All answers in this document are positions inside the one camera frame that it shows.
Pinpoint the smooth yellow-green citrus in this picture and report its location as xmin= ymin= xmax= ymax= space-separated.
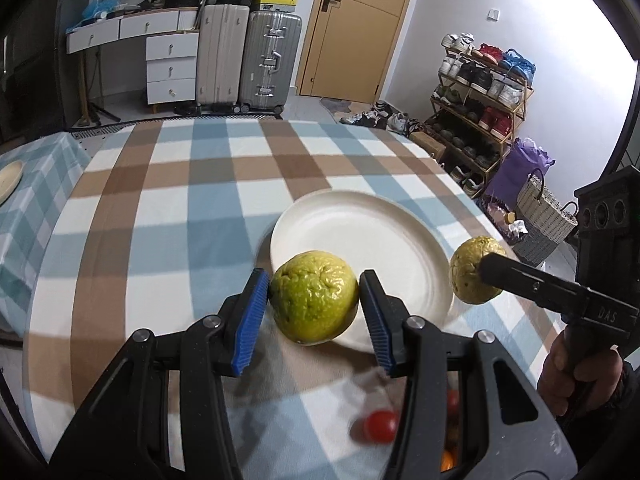
xmin=269 ymin=250 xmax=359 ymax=346

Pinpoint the wrinkled yellow-green citrus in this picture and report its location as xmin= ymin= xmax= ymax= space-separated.
xmin=449 ymin=236 xmax=506 ymax=304

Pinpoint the red tomato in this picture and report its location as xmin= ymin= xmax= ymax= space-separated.
xmin=362 ymin=410 xmax=399 ymax=444
xmin=447 ymin=389 xmax=460 ymax=419

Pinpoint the orange tangerine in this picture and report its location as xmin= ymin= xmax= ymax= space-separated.
xmin=440 ymin=450 xmax=454 ymax=472

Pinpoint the right hand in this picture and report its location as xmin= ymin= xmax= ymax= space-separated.
xmin=537 ymin=330 xmax=624 ymax=417

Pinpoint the cream round plate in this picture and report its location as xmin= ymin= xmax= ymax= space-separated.
xmin=270 ymin=190 xmax=454 ymax=328

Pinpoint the woven basket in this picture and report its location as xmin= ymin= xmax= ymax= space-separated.
xmin=513 ymin=168 xmax=578 ymax=266

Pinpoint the dark low basket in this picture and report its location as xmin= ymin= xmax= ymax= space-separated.
xmin=480 ymin=196 xmax=528 ymax=246

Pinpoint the checkered tablecloth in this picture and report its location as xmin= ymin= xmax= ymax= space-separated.
xmin=22 ymin=118 xmax=566 ymax=480

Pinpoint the purple bag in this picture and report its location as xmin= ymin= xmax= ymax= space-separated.
xmin=484 ymin=138 xmax=555 ymax=209

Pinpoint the wooden shoe rack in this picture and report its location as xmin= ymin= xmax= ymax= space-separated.
xmin=426 ymin=32 xmax=536 ymax=198

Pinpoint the small table teal checkered cloth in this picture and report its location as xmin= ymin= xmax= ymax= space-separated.
xmin=1 ymin=132 xmax=90 ymax=336

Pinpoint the wooden door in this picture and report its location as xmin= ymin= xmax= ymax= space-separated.
xmin=293 ymin=0 xmax=410 ymax=103

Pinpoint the small beige plate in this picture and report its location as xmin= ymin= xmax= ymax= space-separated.
xmin=0 ymin=160 xmax=24 ymax=204

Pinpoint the silver suitcase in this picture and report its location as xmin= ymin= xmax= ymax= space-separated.
xmin=238 ymin=11 xmax=303 ymax=115

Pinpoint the beige suitcase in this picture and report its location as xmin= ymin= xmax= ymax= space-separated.
xmin=195 ymin=4 xmax=250 ymax=105

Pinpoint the white desk with drawers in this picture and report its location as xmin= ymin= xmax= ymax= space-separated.
xmin=66 ymin=8 xmax=200 ymax=105

